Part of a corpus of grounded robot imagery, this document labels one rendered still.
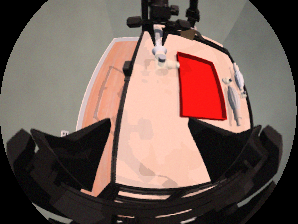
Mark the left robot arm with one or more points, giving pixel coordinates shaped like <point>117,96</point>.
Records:
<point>165,11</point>

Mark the red tray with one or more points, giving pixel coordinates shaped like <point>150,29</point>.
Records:
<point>202,92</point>

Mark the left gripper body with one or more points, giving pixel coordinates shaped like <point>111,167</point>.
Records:
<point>132,21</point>

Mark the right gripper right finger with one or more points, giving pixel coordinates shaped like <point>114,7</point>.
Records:
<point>218,147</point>

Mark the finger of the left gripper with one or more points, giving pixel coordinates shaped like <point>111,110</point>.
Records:
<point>166,32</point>
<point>151,29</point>

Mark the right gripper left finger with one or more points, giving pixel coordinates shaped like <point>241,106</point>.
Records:
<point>80,152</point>

